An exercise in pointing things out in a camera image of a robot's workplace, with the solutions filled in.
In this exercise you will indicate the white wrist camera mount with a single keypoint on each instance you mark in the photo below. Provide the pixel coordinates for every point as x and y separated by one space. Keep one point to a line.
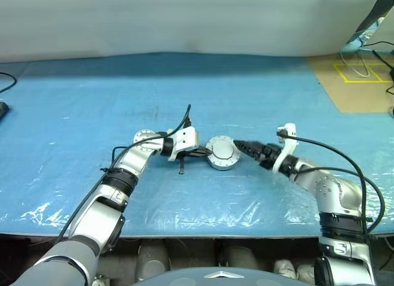
289 144
184 141

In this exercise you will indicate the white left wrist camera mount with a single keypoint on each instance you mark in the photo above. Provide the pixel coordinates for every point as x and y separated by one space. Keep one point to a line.
184 141

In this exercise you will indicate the grey rounded robot leg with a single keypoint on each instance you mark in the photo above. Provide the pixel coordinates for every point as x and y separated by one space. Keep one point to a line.
152 261
240 258

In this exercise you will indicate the grey stand with foil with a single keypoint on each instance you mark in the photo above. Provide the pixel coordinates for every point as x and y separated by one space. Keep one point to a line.
369 14

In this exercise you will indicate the yellow tape outline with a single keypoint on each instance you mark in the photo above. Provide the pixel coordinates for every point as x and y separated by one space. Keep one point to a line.
341 73

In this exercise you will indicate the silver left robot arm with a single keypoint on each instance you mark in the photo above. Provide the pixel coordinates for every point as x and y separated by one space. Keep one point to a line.
101 215

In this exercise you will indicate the brown cardboard sheet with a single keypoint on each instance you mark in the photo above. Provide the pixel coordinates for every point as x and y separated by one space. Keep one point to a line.
354 98

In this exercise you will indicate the black keyboard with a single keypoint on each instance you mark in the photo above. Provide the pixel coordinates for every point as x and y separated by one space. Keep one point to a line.
3 108

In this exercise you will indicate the white shoe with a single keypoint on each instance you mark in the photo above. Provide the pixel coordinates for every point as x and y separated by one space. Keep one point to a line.
284 267
304 270

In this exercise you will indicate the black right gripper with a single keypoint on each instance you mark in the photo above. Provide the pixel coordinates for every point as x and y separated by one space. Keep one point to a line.
269 156

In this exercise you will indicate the grey robot torso silver emblem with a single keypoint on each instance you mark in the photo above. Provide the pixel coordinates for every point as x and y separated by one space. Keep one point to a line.
212 278

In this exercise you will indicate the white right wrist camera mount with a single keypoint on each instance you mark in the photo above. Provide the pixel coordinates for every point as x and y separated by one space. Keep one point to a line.
289 144

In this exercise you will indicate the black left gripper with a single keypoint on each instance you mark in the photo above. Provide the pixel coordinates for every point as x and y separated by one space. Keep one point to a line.
186 153

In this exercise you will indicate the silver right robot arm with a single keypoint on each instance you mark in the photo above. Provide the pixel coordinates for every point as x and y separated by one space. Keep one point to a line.
332 190

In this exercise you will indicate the round silver metal disc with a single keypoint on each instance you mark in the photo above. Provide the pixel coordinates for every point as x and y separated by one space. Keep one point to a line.
223 150

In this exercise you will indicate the blue plastic table cover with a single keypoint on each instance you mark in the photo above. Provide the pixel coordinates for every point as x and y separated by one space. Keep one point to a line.
92 98

